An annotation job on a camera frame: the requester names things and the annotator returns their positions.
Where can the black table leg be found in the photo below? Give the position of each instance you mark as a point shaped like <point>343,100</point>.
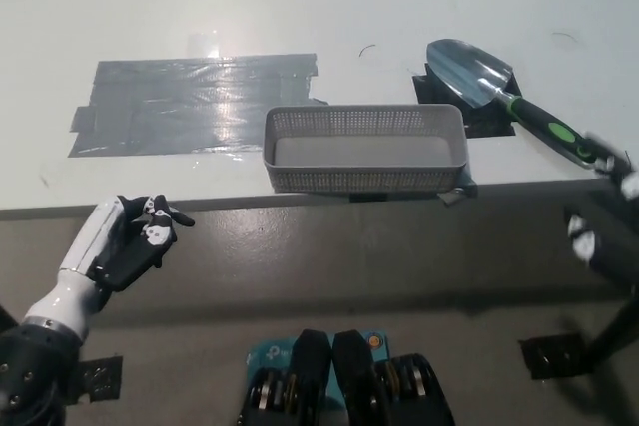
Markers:
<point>619,323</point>
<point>4,315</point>

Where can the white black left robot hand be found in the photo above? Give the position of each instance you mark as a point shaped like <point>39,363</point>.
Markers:
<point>95,246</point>

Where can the grey perforated plastic basket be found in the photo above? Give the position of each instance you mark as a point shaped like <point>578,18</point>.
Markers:
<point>359,151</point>

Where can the black tape patch on desk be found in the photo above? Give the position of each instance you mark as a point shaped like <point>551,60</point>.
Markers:
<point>481,122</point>

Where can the teal tp-link box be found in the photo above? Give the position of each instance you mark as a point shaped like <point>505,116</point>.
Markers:
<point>264,352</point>

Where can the large grey tape patch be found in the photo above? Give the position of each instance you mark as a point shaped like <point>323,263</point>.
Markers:
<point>175,107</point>

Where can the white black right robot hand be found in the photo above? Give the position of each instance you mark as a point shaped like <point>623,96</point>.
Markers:
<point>616,241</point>

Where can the small grey tape piece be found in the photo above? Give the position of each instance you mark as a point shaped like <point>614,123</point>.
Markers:
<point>461,191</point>

